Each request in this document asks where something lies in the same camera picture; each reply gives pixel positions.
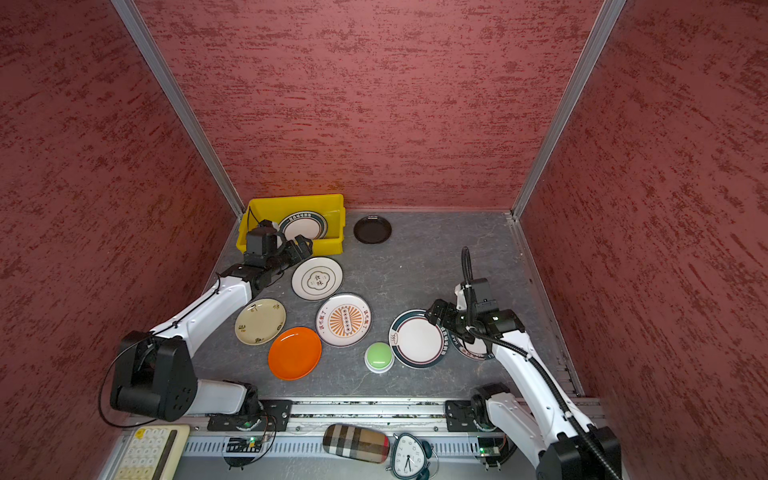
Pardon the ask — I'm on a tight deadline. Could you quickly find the white plate green lettered rim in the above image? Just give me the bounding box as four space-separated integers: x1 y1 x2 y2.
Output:
448 330 495 362

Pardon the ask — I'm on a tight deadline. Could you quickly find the white analog clock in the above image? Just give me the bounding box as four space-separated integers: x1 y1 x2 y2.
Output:
389 433 433 480

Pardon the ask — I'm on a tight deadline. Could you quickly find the left controller board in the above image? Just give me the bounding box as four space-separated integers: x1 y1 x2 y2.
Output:
224 437 263 458

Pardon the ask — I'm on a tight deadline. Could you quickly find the aluminium corner post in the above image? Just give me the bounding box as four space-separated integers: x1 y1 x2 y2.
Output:
111 0 246 218
511 0 626 222

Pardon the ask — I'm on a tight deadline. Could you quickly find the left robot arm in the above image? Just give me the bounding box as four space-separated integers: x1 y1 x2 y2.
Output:
108 232 313 422

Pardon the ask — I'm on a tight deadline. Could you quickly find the small black dish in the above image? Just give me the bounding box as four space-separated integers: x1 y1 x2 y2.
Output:
353 215 392 245

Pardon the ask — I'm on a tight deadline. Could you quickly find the white plate orange sunburst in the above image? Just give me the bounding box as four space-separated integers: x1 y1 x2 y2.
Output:
315 293 372 348

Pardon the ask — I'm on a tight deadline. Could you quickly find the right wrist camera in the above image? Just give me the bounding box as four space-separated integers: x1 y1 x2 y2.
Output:
454 281 479 313

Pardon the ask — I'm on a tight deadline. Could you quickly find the black corrugated cable conduit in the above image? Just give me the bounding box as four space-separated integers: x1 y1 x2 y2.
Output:
460 245 625 480

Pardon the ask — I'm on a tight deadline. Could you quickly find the aluminium mounting rail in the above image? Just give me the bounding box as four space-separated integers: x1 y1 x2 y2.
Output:
122 395 610 438

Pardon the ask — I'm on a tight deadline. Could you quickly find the white plate dark green rim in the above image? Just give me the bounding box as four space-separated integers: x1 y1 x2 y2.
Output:
388 309 449 369

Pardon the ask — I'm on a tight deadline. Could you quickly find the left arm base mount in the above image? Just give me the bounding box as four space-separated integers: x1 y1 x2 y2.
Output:
207 399 293 433

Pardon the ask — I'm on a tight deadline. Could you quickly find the right controller board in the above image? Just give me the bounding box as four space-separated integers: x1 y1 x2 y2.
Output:
476 436 508 461

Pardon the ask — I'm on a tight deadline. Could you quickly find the right aluminium corner post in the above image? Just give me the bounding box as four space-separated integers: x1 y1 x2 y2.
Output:
511 0 626 222

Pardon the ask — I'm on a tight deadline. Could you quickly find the left aluminium corner post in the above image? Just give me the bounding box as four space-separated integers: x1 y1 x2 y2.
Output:
111 0 246 218

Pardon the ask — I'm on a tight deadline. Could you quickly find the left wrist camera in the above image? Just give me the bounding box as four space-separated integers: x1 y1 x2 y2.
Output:
244 220 282 257

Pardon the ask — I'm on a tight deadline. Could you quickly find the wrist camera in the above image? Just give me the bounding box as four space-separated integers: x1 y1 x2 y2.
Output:
244 220 282 257
454 281 479 313

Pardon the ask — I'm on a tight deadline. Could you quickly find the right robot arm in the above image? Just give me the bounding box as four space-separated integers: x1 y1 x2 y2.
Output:
426 300 623 479

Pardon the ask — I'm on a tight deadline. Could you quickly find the beige calculator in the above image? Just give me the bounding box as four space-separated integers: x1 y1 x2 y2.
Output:
113 425 190 480

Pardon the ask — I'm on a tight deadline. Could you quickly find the yellow plastic bin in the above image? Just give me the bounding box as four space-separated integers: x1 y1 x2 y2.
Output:
236 194 346 256

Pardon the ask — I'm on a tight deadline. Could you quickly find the white plate flower outline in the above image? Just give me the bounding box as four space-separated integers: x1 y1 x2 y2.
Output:
291 257 344 301

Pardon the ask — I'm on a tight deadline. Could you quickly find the green push button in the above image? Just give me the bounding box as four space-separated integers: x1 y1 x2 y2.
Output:
364 342 394 374

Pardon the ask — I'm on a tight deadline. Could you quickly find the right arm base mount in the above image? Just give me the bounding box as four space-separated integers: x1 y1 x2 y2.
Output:
444 400 497 433

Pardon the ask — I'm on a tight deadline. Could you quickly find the cream beige plate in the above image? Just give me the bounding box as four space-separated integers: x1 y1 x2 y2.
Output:
235 299 287 346

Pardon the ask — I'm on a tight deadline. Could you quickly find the plaid glasses case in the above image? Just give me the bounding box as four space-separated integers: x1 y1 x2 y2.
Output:
322 423 390 464

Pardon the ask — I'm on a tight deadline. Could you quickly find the controller board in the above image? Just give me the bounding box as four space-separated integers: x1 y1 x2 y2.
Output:
476 436 508 461
224 437 263 458

